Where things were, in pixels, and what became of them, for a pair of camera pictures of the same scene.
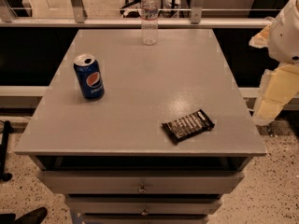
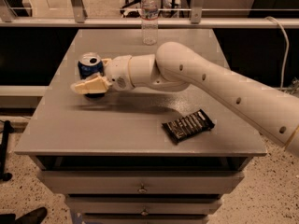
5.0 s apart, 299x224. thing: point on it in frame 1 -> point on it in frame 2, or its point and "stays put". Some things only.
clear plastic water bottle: [149, 14] stays put
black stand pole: [4, 147] stays put
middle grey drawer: [145, 205] stays put
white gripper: [286, 36] -> [119, 72]
